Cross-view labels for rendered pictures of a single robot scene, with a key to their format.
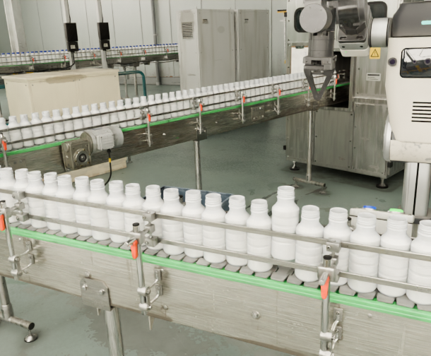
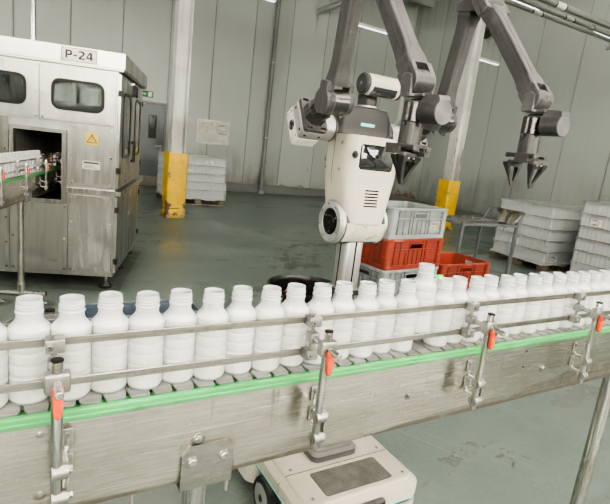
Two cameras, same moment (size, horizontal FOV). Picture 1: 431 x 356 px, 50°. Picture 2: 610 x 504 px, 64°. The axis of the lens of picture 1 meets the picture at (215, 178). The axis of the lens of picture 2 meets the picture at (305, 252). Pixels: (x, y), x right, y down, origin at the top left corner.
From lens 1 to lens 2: 1.12 m
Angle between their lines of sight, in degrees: 56
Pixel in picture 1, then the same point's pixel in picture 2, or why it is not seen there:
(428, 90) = (375, 180)
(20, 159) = not seen: outside the picture
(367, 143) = (86, 240)
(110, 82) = not seen: outside the picture
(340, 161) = (51, 263)
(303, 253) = (446, 320)
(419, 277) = (508, 316)
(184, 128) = not seen: outside the picture
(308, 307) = (450, 368)
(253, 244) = (410, 323)
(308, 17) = (440, 110)
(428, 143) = (372, 224)
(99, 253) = (228, 396)
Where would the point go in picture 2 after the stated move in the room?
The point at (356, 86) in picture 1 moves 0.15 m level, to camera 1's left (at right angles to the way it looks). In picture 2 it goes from (69, 174) to (52, 174)
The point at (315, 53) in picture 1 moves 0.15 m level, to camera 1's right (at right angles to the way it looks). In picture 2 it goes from (414, 142) to (434, 146)
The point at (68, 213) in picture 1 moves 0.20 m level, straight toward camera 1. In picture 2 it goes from (159, 353) to (270, 378)
